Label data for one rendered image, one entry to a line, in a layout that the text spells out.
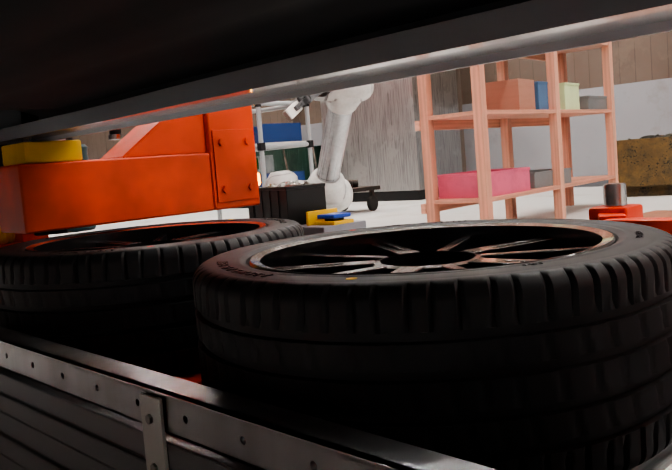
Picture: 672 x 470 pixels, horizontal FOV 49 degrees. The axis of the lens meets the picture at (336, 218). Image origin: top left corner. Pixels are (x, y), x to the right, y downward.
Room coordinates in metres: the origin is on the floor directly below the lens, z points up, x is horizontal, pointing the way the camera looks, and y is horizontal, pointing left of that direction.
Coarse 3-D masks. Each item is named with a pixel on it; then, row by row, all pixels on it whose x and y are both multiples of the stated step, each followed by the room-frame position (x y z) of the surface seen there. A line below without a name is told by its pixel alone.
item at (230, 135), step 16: (224, 112) 2.09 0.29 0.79; (240, 112) 2.13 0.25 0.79; (208, 128) 2.05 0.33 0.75; (224, 128) 2.08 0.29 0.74; (240, 128) 2.12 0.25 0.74; (208, 144) 2.05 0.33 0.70; (224, 144) 2.06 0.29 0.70; (240, 144) 2.11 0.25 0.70; (224, 160) 2.07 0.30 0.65; (240, 160) 2.11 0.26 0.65; (224, 176) 2.07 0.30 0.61; (240, 176) 2.11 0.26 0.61; (256, 176) 2.14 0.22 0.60; (224, 192) 2.06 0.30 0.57; (240, 192) 2.10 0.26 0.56; (256, 192) 2.14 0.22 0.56; (224, 208) 2.07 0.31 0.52
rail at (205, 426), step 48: (0, 336) 1.20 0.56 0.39; (0, 384) 1.17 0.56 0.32; (48, 384) 1.04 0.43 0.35; (96, 384) 0.92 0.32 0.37; (144, 384) 0.85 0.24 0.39; (192, 384) 0.83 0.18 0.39; (48, 432) 1.04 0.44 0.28; (96, 432) 0.93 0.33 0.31; (144, 432) 0.83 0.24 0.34; (192, 432) 0.77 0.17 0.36; (240, 432) 0.70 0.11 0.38; (288, 432) 0.66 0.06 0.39; (336, 432) 0.65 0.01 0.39
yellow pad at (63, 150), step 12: (12, 144) 1.76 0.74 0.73; (24, 144) 1.71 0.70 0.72; (36, 144) 1.73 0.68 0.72; (48, 144) 1.75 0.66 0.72; (60, 144) 1.77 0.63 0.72; (72, 144) 1.79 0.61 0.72; (12, 156) 1.76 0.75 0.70; (24, 156) 1.71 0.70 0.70; (36, 156) 1.73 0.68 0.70; (48, 156) 1.75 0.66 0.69; (60, 156) 1.77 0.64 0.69; (72, 156) 1.79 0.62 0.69
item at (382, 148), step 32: (384, 96) 10.28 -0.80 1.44; (416, 96) 10.01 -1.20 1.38; (448, 96) 10.57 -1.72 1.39; (352, 128) 10.70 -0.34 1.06; (384, 128) 10.31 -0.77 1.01; (352, 160) 10.74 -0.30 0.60; (384, 160) 10.34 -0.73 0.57; (416, 160) 9.97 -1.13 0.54; (448, 160) 10.49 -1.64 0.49; (384, 192) 10.42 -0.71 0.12; (416, 192) 10.05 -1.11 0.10
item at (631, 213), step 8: (592, 208) 1.33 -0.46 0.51; (600, 208) 1.32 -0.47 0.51; (608, 208) 1.31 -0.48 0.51; (616, 208) 1.30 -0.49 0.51; (624, 208) 1.29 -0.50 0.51; (632, 208) 1.30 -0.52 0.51; (640, 208) 1.32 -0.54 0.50; (592, 216) 1.33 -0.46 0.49; (600, 216) 1.27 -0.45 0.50; (608, 216) 1.26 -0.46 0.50; (616, 216) 1.26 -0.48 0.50; (624, 216) 1.26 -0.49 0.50; (632, 216) 1.30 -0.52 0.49; (640, 216) 1.32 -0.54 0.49; (648, 224) 1.20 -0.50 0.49; (656, 224) 1.19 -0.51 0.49; (664, 224) 1.18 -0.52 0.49
